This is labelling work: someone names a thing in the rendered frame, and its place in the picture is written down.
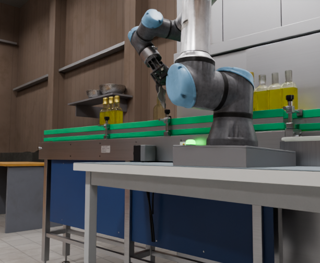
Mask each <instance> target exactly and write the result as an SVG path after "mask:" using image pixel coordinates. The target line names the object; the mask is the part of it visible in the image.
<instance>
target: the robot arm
mask: <svg viewBox="0 0 320 263"><path fill-rule="evenodd" d="M216 1H217V0H182V11H181V13H180V14H179V15H178V17H177V18H176V19H175V21H173V20H168V19H164V18H163V15H162V14H161V12H159V11H157V10H155V9H149V10H147V11H146V13H145V14H144V16H143V17H142V19H141V22H140V25H139V26H137V27H134V28H133V29H131V31H130V32H129V33H128V39H129V40H130V42H131V45H132V46H133V47H134V48H135V50H136V51H137V53H138V54H139V56H140V58H141V59H142V60H143V62H144V63H145V64H146V65H147V67H150V68H151V69H152V71H153V72H152V73H151V74H150V75H151V77H152V78H153V80H154V81H155V83H156V91H157V93H158V94H157V97H158V99H159V100H160V103H161V105H162V107H163V108H164V109H165V107H166V103H165V93H166V90H165V89H164V88H163V87H162V86H166V89H167V94H168V97H169V99H170V100H171V102H172V103H173V104H175V105H177V106H182V107H185V108H188V109H189V108H194V109H202V110H210V111H214V115H213V123H212V126H211V129H210V132H209V135H208V138H207V140H206V145H207V146H242V145H246V146H252V147H258V140H257V137H256V133H255V129H254V126H253V96H254V78H253V76H252V74H251V73H250V72H249V71H247V70H245V69H241V68H237V67H220V68H218V69H217V70H216V71H215V60H214V59H213V58H212V57H211V56H210V31H211V7H212V5H213V4H214V3H215V2H216ZM154 36H156V37H161V38H166V39H170V40H175V41H178V42H181V50H180V56H179V57H178V58H177V59H176V60H175V63H174V64H173V65H171V67H170V68H169V67H168V66H167V65H165V64H164V63H163V62H162V61H161V59H162V57H161V56H160V54H159V52H158V51H157V49H158V48H157V47H155V46H154V44H153V43H152V40H153V38H154Z"/></svg>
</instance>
